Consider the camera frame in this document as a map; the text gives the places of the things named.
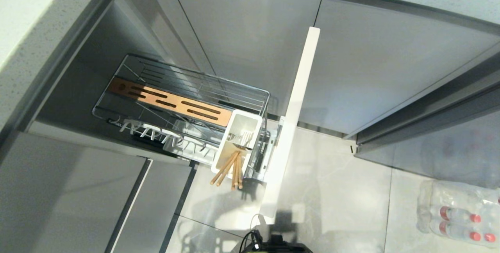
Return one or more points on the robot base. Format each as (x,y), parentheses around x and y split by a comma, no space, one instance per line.
(281,245)

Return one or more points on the white pull-out drawer front panel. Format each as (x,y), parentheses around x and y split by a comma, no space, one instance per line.
(293,120)

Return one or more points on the white plastic plate rack tray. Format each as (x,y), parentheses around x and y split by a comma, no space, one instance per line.
(187,145)

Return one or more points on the white plastic utensil holder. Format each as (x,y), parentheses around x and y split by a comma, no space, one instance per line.
(250,121)

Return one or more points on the white fork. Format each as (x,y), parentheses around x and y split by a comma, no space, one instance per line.
(243,136)

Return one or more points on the wooden chopstick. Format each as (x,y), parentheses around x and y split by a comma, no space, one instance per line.
(227,171)
(234,175)
(239,175)
(222,170)

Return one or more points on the slotted wooden knife holder board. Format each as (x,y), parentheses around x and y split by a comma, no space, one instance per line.
(175,102)

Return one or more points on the grey cabinet door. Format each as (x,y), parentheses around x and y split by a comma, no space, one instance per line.
(390,65)
(250,30)
(58,194)
(156,210)
(437,143)

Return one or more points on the clear plastic bottle pack wrap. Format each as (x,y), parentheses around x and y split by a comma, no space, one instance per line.
(449,194)

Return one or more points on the clear water bottle red cap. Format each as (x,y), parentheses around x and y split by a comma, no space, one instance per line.
(489,237)
(455,231)
(457,214)

